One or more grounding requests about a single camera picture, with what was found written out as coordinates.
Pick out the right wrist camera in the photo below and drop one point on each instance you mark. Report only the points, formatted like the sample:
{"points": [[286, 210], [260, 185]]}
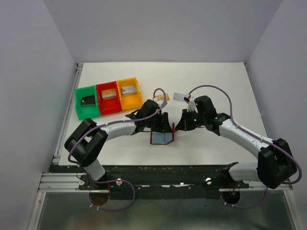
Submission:
{"points": [[191, 103]]}

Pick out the silver card stack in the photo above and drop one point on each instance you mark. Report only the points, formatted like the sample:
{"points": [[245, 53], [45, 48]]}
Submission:
{"points": [[128, 90]]}

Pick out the white VIP card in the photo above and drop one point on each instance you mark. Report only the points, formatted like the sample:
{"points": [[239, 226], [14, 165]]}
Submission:
{"points": [[179, 97]]}

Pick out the green plastic bin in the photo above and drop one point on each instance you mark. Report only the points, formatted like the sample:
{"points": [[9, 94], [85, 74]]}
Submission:
{"points": [[86, 112]]}

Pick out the aluminium frame rail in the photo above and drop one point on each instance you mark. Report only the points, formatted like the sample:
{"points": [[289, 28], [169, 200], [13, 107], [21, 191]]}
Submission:
{"points": [[59, 146]]}

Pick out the gold VIP card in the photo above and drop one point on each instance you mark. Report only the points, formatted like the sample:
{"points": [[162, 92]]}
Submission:
{"points": [[162, 97]]}

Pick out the red leather card holder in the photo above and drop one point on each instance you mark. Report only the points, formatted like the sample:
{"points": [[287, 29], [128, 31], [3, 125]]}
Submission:
{"points": [[158, 138]]}

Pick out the yellow plastic bin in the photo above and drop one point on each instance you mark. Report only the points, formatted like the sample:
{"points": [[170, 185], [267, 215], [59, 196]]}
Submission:
{"points": [[133, 101]]}

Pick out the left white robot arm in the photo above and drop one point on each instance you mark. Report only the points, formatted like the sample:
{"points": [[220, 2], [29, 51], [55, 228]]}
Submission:
{"points": [[85, 143]]}

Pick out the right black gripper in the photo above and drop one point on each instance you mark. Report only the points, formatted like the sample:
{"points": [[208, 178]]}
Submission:
{"points": [[184, 124]]}

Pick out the red plastic bin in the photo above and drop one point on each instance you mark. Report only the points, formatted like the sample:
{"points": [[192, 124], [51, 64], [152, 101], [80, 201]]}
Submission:
{"points": [[110, 106]]}

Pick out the gold card stack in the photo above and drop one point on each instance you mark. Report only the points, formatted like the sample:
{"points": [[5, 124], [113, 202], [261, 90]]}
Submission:
{"points": [[109, 94]]}

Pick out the black card stack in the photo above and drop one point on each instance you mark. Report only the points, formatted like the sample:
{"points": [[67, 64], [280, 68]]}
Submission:
{"points": [[88, 101]]}

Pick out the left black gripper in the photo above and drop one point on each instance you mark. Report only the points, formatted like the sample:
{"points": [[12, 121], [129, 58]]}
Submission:
{"points": [[164, 126]]}

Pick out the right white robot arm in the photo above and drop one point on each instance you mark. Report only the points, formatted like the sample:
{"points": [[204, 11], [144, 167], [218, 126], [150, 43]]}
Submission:
{"points": [[274, 158]]}

